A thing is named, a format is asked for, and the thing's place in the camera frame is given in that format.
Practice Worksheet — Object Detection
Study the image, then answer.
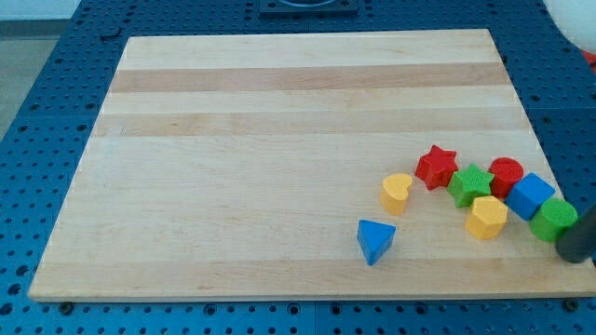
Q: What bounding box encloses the blue triangle block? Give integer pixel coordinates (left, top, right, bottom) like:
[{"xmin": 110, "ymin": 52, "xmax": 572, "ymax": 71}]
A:
[{"xmin": 357, "ymin": 220, "xmax": 397, "ymax": 266}]

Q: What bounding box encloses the blue cube block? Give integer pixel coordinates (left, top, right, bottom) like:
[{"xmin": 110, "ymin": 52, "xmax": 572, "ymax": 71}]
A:
[{"xmin": 505, "ymin": 173, "xmax": 555, "ymax": 221}]

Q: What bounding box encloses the green star block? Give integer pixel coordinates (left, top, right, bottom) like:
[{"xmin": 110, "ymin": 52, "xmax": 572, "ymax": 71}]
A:
[{"xmin": 447, "ymin": 164, "xmax": 494, "ymax": 208}]

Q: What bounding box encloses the red cylinder block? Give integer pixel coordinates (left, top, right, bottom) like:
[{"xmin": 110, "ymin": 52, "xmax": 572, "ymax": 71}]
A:
[{"xmin": 488, "ymin": 157, "xmax": 524, "ymax": 199}]

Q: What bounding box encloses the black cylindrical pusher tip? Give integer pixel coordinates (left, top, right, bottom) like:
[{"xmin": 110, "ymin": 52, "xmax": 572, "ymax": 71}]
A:
[{"xmin": 555, "ymin": 206, "xmax": 595, "ymax": 263}]

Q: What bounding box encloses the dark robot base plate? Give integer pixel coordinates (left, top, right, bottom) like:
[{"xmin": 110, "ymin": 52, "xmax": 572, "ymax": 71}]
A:
[{"xmin": 259, "ymin": 0, "xmax": 359, "ymax": 18}]

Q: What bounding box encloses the red star block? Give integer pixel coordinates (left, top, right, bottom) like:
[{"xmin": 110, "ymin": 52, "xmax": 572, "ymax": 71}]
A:
[{"xmin": 414, "ymin": 144, "xmax": 459, "ymax": 191}]

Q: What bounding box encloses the yellow heart block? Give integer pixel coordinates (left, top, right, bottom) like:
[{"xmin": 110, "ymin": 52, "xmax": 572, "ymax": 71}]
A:
[{"xmin": 379, "ymin": 173, "xmax": 413, "ymax": 216}]

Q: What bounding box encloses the green cylinder block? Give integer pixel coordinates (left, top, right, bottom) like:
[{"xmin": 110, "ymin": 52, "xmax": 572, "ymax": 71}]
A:
[{"xmin": 530, "ymin": 198, "xmax": 578, "ymax": 242}]

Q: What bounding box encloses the yellow hexagon block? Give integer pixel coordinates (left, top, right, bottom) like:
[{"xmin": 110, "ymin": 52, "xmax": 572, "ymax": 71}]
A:
[{"xmin": 465, "ymin": 195, "xmax": 508, "ymax": 240}]

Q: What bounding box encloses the light wooden board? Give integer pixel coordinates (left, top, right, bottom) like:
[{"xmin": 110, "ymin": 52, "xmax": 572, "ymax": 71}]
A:
[{"xmin": 29, "ymin": 29, "xmax": 595, "ymax": 302}]

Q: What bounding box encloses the white and red object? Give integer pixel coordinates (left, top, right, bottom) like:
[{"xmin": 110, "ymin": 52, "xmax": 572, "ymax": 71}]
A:
[{"xmin": 544, "ymin": 0, "xmax": 595, "ymax": 72}]

